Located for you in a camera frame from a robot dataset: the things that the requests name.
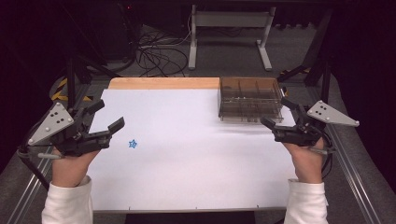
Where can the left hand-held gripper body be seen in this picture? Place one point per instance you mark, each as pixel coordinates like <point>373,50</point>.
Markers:
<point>51,123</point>

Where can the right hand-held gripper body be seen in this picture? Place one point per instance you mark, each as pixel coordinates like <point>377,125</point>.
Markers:
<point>327,114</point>

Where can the person's left hand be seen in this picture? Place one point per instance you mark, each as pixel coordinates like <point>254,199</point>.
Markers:
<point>68,169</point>

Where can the person's right hand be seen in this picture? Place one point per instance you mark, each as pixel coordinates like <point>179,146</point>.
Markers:
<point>308,165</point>

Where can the small blue star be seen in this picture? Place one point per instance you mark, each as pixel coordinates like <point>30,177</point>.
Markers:
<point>133,143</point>

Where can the clear plastic compartment box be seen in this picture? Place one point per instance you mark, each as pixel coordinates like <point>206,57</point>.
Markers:
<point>249,99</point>

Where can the black tripod stand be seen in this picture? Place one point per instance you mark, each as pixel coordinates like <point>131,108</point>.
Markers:
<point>72,81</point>

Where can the yellow black hazard tape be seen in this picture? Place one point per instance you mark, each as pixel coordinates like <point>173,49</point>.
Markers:
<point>60,90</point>

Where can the black metal stand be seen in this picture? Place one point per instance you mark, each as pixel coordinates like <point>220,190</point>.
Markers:
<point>319,59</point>

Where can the white table cover sheet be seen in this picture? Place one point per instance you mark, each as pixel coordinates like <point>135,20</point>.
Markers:
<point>186,161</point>

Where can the aluminium table rail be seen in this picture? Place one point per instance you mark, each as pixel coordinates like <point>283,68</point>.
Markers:
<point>26,193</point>
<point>348,161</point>

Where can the white metal stand frame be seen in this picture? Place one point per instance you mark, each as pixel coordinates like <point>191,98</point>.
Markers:
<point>229,20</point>

